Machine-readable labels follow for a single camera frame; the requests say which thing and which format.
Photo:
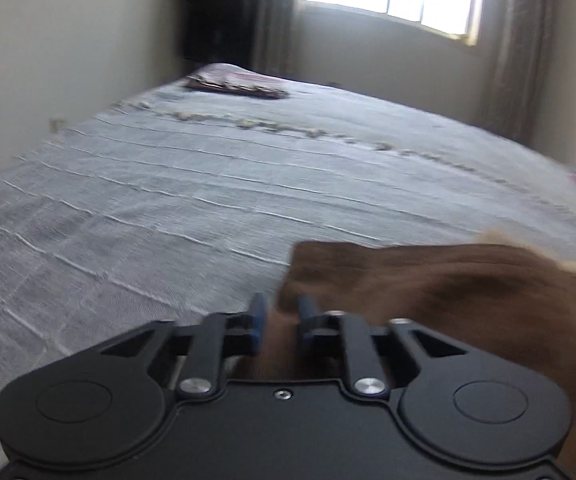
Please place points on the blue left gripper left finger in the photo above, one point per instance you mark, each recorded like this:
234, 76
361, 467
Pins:
257, 312

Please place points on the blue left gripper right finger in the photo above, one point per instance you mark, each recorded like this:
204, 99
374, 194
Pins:
308, 323

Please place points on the brown coat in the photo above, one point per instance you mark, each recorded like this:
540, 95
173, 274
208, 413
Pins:
495, 294

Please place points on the dark hanging clothes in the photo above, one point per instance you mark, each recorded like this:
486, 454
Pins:
217, 31

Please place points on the grey checked bedspread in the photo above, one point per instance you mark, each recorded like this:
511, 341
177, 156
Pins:
176, 203

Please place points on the patterned folded cloth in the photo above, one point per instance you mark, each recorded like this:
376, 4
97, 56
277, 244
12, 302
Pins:
238, 84

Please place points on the grey window curtain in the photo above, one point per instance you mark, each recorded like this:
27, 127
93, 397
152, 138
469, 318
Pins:
275, 30

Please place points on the right grey curtain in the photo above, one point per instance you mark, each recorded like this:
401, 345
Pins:
516, 76

